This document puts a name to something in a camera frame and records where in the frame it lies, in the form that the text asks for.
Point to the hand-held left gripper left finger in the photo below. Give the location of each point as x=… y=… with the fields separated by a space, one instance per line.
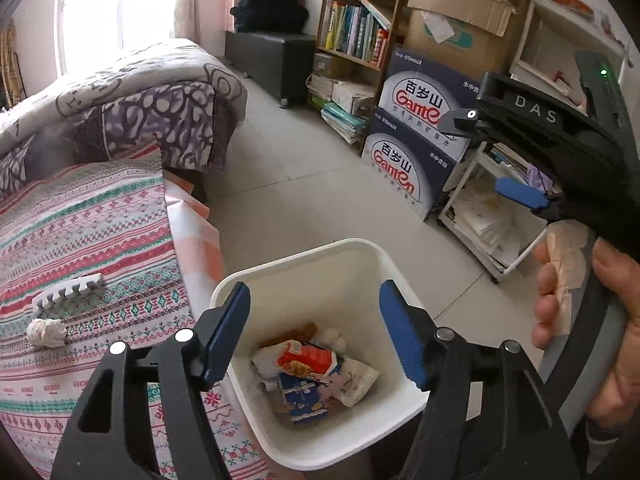
x=227 y=330

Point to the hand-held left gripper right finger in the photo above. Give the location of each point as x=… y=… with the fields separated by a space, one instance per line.
x=400 y=330

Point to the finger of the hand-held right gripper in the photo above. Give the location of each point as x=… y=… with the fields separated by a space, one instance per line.
x=520 y=191
x=460 y=122

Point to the white plastic bin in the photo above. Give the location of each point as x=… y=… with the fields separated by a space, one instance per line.
x=310 y=280

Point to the blue packet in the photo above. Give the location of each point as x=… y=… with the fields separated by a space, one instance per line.
x=302 y=400

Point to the person's right hand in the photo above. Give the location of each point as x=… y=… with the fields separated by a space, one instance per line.
x=627 y=285

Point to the stack of loose papers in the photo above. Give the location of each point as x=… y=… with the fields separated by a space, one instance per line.
x=485 y=220

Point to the blue printed cardboard box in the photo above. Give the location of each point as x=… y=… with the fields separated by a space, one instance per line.
x=425 y=90
x=400 y=175

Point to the white printed wrapper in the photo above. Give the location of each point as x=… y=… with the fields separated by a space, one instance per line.
x=355 y=380

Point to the white cotton ball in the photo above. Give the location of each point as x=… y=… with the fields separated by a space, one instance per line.
x=332 y=339

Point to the brown scrap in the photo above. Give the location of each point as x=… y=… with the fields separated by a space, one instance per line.
x=302 y=332

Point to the red snack packet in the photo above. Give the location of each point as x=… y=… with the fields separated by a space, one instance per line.
x=307 y=357

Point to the brown cardboard box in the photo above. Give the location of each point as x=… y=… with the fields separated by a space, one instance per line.
x=450 y=35

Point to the white shelf rack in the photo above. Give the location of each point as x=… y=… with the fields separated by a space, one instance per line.
x=540 y=35

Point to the wooden bookshelf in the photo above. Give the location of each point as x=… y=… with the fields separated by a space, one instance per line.
x=400 y=20

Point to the rows of colourful books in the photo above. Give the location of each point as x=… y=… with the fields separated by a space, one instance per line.
x=350 y=30

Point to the white toothed foam strip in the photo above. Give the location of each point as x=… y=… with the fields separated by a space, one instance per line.
x=70 y=292

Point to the cream crumpled tissue ball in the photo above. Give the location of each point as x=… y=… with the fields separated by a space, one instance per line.
x=47 y=332

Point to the black bench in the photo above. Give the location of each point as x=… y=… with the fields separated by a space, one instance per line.
x=270 y=62

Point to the pile of dark clothes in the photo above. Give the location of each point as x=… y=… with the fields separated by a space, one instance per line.
x=270 y=7

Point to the pink box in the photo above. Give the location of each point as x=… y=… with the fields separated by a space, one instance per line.
x=231 y=0

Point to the grey printed duvet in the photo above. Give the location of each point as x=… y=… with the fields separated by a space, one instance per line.
x=125 y=70

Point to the bamboo rack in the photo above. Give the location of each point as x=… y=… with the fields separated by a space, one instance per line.
x=10 y=65

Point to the window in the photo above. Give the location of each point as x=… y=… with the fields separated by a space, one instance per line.
x=115 y=5

